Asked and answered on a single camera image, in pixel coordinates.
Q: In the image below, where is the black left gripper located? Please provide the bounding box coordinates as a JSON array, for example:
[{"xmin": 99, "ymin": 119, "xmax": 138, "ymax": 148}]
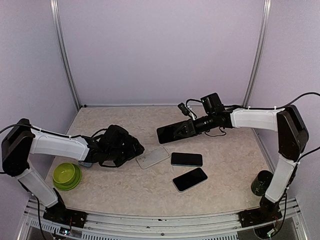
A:
[{"xmin": 106, "ymin": 138, "xmax": 145, "ymax": 168}]

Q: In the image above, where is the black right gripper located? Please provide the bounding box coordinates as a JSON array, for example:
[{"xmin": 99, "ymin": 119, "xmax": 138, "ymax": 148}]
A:
[{"xmin": 174, "ymin": 112, "xmax": 217, "ymax": 136}]

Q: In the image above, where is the black phone teal edge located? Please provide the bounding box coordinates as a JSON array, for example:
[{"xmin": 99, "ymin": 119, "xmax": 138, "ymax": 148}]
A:
[{"xmin": 156, "ymin": 121, "xmax": 187, "ymax": 144}]

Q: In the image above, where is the clear phone case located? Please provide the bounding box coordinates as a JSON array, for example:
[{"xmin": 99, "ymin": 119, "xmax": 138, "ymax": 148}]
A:
[{"xmin": 136, "ymin": 146, "xmax": 171, "ymax": 170}]

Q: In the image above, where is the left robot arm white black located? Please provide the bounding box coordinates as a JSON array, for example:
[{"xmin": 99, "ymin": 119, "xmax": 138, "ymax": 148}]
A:
[{"xmin": 1, "ymin": 118, "xmax": 145, "ymax": 223}]

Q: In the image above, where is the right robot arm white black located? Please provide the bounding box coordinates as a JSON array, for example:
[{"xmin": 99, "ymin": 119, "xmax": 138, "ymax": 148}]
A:
[{"xmin": 170, "ymin": 93, "xmax": 310, "ymax": 222}]

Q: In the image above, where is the black phone middle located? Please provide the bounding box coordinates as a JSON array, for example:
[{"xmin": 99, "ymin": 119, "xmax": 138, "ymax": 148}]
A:
[{"xmin": 171, "ymin": 152, "xmax": 203, "ymax": 167}]

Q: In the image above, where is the black phone front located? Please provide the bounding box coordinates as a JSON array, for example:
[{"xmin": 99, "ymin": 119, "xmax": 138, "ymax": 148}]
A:
[{"xmin": 172, "ymin": 167, "xmax": 208, "ymax": 192}]

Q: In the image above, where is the light blue phone case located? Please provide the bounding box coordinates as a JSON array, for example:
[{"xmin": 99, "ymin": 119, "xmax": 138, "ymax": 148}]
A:
[{"xmin": 78, "ymin": 161, "xmax": 93, "ymax": 168}]

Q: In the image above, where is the green saucer plate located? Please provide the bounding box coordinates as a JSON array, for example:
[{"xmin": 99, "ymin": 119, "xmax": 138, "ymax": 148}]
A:
[{"xmin": 53, "ymin": 164, "xmax": 82, "ymax": 191}]

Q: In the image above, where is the green bowl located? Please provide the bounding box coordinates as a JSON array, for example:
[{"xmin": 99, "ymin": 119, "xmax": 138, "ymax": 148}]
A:
[{"xmin": 52, "ymin": 162, "xmax": 76, "ymax": 186}]

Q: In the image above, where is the dark green cup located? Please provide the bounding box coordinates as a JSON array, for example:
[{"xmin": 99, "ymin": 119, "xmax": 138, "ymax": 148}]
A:
[{"xmin": 250, "ymin": 170, "xmax": 274, "ymax": 197}]

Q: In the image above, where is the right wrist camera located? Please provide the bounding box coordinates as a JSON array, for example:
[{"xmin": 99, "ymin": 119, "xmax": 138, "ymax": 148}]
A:
[{"xmin": 177, "ymin": 102, "xmax": 197, "ymax": 120}]

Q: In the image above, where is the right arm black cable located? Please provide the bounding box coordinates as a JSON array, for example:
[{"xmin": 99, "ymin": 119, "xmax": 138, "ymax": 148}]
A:
[{"xmin": 224, "ymin": 92, "xmax": 320, "ymax": 161}]

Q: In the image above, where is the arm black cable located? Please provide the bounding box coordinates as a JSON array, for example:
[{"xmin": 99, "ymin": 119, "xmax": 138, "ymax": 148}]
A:
[
  {"xmin": 224, "ymin": 92, "xmax": 320, "ymax": 161},
  {"xmin": 0, "ymin": 124, "xmax": 83, "ymax": 141}
]

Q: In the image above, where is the aluminium front rail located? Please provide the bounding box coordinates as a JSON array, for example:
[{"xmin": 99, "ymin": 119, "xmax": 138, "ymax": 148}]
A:
[{"xmin": 23, "ymin": 197, "xmax": 301, "ymax": 240}]

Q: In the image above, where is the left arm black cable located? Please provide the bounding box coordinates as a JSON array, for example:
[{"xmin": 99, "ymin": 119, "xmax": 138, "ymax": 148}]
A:
[{"xmin": 0, "ymin": 124, "xmax": 83, "ymax": 141}]

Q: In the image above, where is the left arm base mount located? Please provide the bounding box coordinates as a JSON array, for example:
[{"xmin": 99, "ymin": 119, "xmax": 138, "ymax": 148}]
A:
[{"xmin": 43, "ymin": 201, "xmax": 88, "ymax": 229}]

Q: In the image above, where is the right aluminium frame post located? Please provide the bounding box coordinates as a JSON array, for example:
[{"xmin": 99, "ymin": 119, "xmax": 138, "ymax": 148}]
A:
[{"xmin": 242, "ymin": 0, "xmax": 272, "ymax": 107}]

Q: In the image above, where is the aluminium frame post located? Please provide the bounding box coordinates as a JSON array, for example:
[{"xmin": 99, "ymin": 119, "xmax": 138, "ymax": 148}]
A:
[
  {"xmin": 50, "ymin": 0, "xmax": 82, "ymax": 111},
  {"xmin": 242, "ymin": 0, "xmax": 272, "ymax": 107}
]

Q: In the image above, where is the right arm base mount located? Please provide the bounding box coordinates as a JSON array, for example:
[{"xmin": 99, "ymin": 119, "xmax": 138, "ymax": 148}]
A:
[{"xmin": 238, "ymin": 196, "xmax": 283, "ymax": 228}]

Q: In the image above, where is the left aluminium frame post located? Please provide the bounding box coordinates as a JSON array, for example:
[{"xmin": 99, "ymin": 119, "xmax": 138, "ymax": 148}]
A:
[{"xmin": 50, "ymin": 0, "xmax": 82, "ymax": 111}]

